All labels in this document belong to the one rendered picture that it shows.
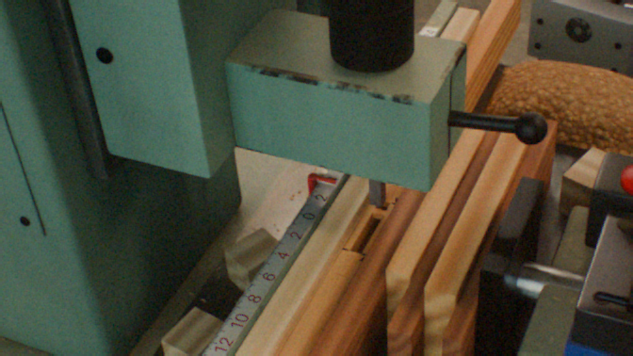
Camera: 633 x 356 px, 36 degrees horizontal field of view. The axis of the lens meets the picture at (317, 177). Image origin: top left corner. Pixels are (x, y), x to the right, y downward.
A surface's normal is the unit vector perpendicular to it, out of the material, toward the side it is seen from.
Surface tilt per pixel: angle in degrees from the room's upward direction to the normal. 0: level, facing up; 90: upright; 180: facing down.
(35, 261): 90
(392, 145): 90
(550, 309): 0
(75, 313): 90
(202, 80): 90
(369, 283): 0
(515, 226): 0
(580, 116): 42
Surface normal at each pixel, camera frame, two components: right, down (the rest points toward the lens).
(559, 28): -0.62, 0.54
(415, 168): -0.41, 0.61
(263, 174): -0.07, -0.76
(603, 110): -0.17, -0.18
